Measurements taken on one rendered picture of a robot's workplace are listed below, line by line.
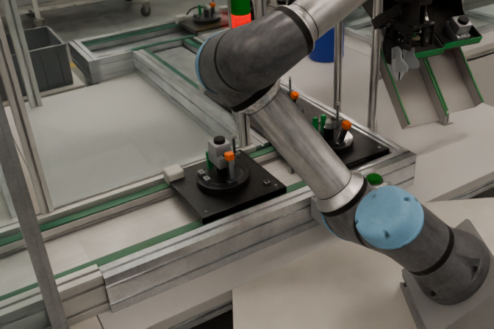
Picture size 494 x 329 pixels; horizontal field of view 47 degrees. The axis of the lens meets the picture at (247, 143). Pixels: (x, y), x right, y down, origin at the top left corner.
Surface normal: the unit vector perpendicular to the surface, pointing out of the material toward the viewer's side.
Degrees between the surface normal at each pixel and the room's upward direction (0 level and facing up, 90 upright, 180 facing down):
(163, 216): 0
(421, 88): 45
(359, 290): 0
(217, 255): 90
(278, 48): 79
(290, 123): 72
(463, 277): 65
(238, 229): 90
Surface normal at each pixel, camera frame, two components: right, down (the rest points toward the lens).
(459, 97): 0.20, -0.31
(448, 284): -0.26, 0.37
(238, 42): -0.51, -0.25
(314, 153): 0.30, 0.14
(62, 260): -0.06, -0.87
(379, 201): -0.69, -0.55
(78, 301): 0.50, 0.40
